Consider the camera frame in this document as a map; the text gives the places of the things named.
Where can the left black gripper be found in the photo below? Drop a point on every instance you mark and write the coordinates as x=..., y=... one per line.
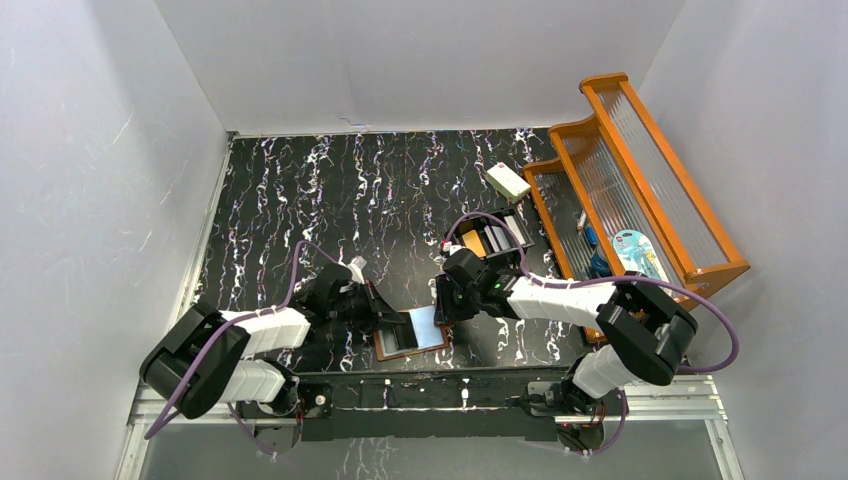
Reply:
x=374, y=307

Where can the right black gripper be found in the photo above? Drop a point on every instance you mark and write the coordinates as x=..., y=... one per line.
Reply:
x=445, y=310

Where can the orange leather card holder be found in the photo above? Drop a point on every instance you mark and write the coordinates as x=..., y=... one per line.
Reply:
x=417, y=333

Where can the gold credit card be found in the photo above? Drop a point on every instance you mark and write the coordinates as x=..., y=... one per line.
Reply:
x=472, y=240

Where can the black card tray box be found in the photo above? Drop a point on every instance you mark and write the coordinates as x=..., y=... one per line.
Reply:
x=511, y=215

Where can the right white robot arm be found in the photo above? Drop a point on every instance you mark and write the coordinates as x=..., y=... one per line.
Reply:
x=646, y=330

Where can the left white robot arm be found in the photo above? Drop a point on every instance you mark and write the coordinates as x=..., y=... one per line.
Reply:
x=206, y=359

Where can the stack of white cards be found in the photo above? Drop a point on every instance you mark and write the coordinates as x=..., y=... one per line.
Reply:
x=501, y=238

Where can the white rectangular box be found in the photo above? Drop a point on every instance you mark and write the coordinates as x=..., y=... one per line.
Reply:
x=507, y=182

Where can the blue item on shelf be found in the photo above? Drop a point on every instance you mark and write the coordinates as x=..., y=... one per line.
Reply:
x=598, y=264

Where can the small pen on shelf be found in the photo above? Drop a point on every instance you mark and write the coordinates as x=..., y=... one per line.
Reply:
x=582, y=221

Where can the blue blister pack item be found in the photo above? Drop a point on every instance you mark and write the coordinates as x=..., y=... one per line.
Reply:
x=636, y=253

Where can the orange wooden shelf rack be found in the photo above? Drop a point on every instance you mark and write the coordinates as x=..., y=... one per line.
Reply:
x=617, y=165

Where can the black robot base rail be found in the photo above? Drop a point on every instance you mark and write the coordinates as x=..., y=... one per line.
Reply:
x=524, y=402

